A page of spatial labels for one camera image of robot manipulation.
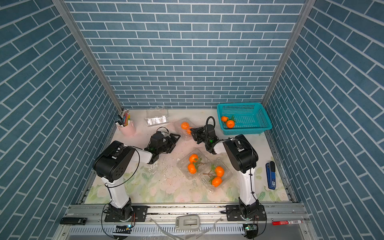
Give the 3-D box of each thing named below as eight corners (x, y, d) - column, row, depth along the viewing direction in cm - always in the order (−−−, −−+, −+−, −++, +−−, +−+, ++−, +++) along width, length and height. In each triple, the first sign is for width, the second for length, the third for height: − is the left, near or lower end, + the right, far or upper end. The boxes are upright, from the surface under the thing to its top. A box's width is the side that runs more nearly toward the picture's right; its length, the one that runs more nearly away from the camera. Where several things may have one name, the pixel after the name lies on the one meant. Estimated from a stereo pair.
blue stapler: (267, 188, 84) (271, 186, 80) (265, 164, 94) (268, 160, 90) (274, 190, 84) (278, 187, 80) (271, 165, 93) (274, 161, 89)
